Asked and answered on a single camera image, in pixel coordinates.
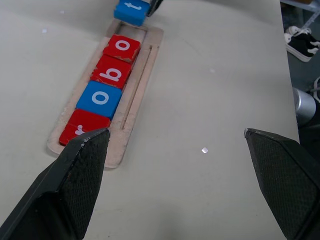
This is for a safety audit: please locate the blue tile letter o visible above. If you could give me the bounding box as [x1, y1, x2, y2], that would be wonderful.
[75, 80, 123, 120]

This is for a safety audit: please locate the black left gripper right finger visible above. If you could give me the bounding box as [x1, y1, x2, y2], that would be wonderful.
[243, 127, 320, 240]

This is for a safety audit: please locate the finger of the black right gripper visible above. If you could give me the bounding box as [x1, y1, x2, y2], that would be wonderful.
[145, 0, 164, 18]

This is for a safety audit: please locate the wooden letter tray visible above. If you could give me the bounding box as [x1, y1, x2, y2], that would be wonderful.
[46, 18, 165, 169]

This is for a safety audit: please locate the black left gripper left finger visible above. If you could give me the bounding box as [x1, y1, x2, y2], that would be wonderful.
[0, 127, 112, 240]

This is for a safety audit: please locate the red tile letter b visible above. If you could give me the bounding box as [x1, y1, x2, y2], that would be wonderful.
[90, 54, 133, 90]

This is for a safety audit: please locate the silver right robot leg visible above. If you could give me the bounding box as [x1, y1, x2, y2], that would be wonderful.
[291, 87, 317, 126]

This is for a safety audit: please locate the red tile letter r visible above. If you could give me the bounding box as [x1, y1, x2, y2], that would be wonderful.
[58, 108, 111, 147]

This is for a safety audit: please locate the grey metal frame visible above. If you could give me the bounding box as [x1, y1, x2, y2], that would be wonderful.
[280, 0, 320, 33]

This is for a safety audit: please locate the black white sneaker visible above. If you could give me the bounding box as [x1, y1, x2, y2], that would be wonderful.
[311, 75, 320, 101]
[284, 25, 320, 63]

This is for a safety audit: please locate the red tile letter o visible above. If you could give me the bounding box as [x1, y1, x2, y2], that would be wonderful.
[102, 34, 142, 64]

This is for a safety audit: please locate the blue tile letter t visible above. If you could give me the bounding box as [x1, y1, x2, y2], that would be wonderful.
[113, 0, 151, 27]

